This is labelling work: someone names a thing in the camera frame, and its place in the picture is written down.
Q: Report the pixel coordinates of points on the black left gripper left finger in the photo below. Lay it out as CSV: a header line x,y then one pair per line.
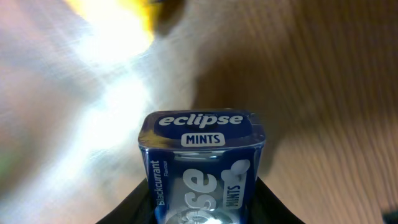
x,y
136,208

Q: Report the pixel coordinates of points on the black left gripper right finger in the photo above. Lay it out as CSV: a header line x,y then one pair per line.
x,y
266,208

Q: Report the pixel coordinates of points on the blue Eclipse mints tin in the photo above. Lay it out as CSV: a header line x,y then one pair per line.
x,y
201,165

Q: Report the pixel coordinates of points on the yellow Mentos gum bottle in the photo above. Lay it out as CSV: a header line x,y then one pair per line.
x,y
118,30

